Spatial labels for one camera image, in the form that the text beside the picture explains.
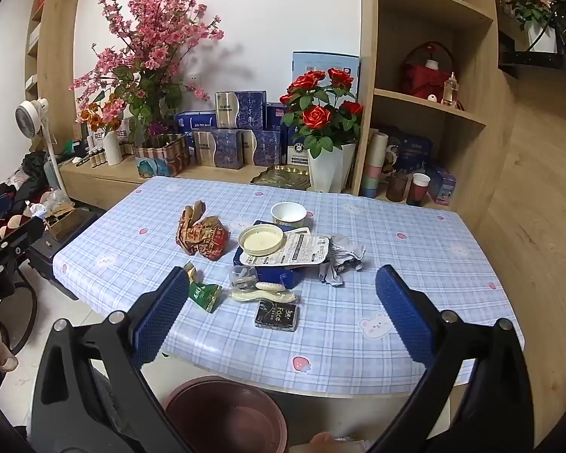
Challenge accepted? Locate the black case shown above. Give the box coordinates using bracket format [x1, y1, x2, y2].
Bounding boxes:
[26, 208, 100, 288]

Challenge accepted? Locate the row of small brown bottles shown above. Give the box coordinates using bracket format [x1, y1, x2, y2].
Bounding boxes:
[74, 136, 120, 169]

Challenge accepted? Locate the stack of coloured cups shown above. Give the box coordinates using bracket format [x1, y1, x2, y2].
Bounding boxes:
[361, 131, 390, 199]

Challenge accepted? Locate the brown glass cup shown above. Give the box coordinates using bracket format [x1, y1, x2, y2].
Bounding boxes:
[387, 172, 409, 203]

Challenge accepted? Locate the patterned planter box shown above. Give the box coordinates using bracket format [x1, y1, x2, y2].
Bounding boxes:
[133, 133, 192, 179]

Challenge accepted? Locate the pile of clothes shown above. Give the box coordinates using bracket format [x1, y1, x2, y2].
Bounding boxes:
[0, 151, 76, 246]

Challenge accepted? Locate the dark blue gift box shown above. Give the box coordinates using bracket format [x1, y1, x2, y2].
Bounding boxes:
[389, 127, 432, 175]

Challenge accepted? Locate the white round lid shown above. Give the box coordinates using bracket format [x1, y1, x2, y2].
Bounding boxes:
[238, 225, 284, 256]

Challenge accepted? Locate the small white plant pot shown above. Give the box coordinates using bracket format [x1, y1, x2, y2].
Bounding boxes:
[528, 23, 558, 52]

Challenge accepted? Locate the red basket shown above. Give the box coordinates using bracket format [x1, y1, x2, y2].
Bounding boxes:
[402, 42, 458, 102]

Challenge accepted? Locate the black tissue packet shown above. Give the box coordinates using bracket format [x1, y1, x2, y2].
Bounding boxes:
[254, 299, 300, 332]

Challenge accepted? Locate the cream fork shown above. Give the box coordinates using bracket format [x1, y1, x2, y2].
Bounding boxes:
[229, 289, 298, 304]

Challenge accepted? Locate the low wooden sideboard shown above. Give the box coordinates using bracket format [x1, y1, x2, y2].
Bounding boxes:
[59, 158, 354, 211]

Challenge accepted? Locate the gold leaf tray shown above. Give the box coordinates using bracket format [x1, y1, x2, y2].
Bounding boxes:
[250, 165, 312, 187]

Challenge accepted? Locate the white blue box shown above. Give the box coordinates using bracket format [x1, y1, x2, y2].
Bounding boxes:
[285, 142, 312, 168]

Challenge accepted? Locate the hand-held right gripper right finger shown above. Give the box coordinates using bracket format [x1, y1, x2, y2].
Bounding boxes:
[372, 265, 536, 453]

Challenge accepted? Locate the red paper cup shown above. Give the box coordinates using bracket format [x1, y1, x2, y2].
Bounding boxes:
[407, 173, 431, 207]

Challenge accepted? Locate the small purple box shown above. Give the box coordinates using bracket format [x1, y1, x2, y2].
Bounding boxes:
[427, 166, 457, 206]

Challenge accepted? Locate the white vase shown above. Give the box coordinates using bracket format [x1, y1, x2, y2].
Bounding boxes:
[103, 129, 123, 167]

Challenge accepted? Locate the grey wrapper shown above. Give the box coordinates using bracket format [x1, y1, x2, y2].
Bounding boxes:
[318, 235, 368, 288]

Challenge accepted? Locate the glass perfume bottle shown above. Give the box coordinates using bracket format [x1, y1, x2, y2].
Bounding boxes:
[442, 72, 458, 107]

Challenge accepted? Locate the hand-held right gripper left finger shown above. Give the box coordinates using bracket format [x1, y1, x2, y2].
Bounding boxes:
[31, 267, 192, 453]

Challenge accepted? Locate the white fan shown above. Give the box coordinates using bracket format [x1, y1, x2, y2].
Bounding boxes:
[15, 98, 71, 201]

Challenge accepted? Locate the red brown wrapper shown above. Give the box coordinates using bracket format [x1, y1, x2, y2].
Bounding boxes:
[176, 200, 230, 261]

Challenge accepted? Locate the wooden shelf unit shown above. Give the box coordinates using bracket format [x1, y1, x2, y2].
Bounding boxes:
[351, 0, 515, 213]

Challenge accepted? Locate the white paper cup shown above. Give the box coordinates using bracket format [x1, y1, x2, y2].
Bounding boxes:
[270, 201, 307, 227]

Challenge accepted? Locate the green sachet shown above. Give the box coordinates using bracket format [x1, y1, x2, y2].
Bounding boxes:
[183, 262, 222, 313]

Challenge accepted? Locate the red and white snack packet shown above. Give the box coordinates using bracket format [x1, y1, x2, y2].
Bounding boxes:
[264, 227, 331, 267]

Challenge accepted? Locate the blue silver gift box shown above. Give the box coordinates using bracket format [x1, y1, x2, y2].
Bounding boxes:
[192, 129, 243, 171]
[243, 128, 284, 167]
[215, 91, 267, 130]

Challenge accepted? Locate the blue tissue box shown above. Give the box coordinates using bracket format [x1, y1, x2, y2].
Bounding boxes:
[176, 111, 218, 135]

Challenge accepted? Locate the pink blossom plant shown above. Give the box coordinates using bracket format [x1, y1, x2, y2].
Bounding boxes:
[71, 0, 225, 152]

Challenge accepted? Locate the brown plastic bin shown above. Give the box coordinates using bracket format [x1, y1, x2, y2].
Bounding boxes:
[163, 376, 288, 453]

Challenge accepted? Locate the red rose plant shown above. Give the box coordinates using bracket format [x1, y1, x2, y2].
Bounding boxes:
[280, 68, 364, 159]

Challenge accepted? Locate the tall light blue box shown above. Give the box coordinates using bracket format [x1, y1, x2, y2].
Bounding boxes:
[292, 52, 360, 105]

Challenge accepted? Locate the orange flower bunch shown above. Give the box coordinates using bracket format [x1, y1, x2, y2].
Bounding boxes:
[78, 98, 124, 134]

